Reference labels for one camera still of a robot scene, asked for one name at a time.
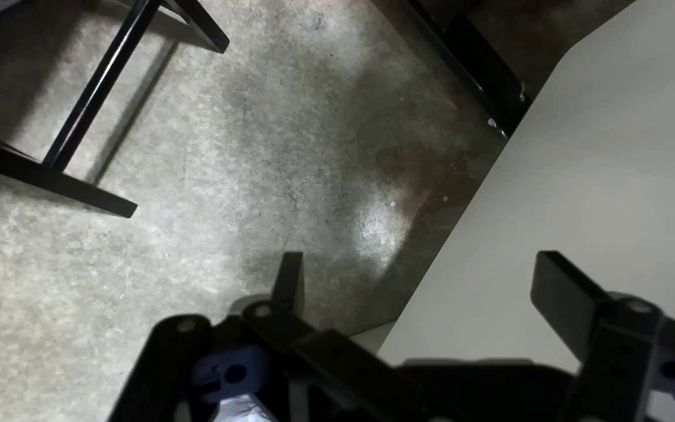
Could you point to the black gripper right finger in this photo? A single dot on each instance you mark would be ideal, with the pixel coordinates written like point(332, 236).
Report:
point(627, 352)

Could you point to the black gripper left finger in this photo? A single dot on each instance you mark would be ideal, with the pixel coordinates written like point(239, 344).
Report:
point(275, 366)

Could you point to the white table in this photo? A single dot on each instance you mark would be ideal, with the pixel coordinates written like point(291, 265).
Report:
point(586, 195)

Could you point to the black furniture leg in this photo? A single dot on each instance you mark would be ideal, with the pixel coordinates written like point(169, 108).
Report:
point(470, 72)

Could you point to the black metal stand frame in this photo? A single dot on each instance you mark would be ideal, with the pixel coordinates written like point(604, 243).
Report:
point(94, 84)

